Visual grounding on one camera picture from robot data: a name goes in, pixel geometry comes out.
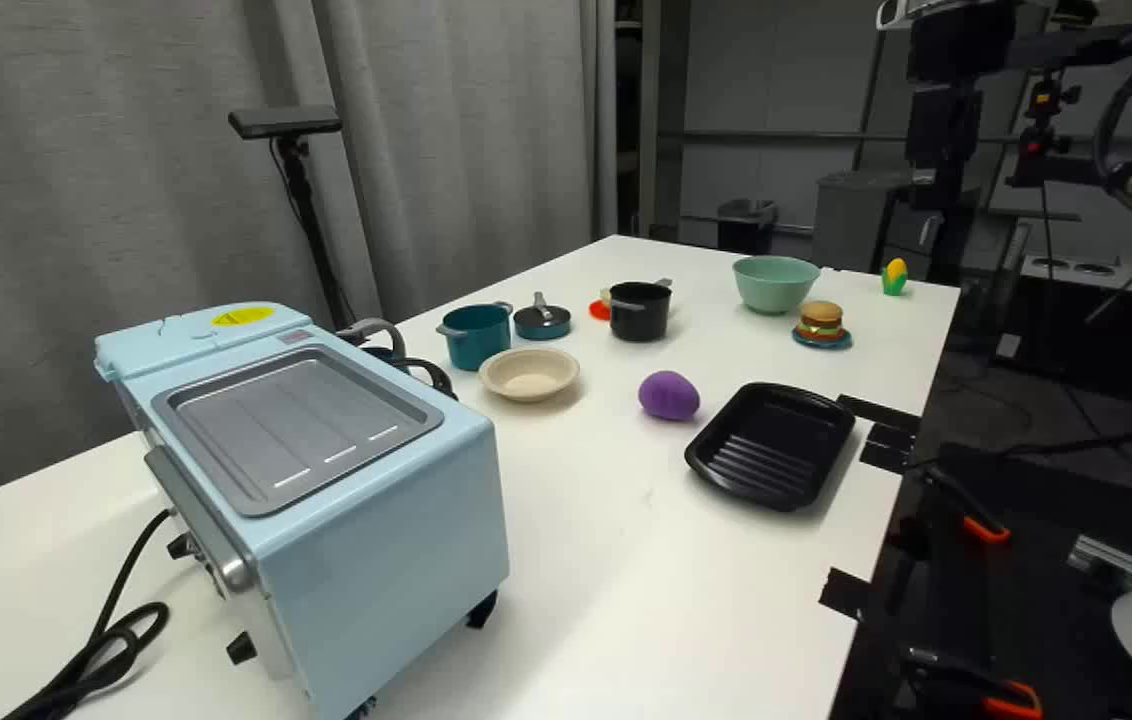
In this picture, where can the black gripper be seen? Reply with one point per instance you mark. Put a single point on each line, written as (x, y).
(951, 125)

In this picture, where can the light blue toy oven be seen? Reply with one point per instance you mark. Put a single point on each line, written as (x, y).
(367, 532)

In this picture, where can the grey metal cabinet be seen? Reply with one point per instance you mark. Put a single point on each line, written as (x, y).
(857, 223)

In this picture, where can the yellow green toy corn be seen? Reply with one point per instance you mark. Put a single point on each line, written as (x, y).
(898, 276)

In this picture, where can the toy burger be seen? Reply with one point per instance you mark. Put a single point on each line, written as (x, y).
(821, 318)

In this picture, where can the small blue plate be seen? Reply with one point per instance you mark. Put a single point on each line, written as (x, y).
(821, 341)

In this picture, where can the mint green bowl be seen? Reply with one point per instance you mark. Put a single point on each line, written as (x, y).
(775, 280)

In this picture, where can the black bin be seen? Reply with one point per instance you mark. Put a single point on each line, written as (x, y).
(745, 227)

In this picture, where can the black tape strip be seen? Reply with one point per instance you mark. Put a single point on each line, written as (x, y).
(849, 590)
(880, 430)

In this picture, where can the black ridged grill tray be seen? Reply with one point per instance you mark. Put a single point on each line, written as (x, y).
(768, 446)

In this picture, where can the purple toy plum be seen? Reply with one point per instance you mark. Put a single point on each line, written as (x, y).
(670, 399)

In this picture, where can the small cream red toy dish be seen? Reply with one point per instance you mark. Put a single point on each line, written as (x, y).
(596, 310)

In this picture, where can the beige shallow bowl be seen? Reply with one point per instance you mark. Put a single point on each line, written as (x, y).
(528, 374)

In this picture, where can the teal toy pot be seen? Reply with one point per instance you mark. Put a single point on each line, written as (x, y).
(473, 338)

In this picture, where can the teal toy kettle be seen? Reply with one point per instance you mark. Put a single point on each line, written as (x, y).
(391, 359)

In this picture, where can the grey curtain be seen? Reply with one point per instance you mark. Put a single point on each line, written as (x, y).
(84, 243)

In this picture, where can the black camera clamp mount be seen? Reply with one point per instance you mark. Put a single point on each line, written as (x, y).
(1047, 125)

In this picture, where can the black bar camera on clamp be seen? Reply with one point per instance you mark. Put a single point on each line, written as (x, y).
(1078, 44)

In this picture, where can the aluminium rail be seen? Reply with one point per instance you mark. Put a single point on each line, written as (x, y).
(1109, 561)

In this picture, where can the black camera pole stand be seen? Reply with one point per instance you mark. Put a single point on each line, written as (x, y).
(309, 223)

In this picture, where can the black bar camera on pole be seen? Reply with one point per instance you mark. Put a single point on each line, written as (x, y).
(287, 122)

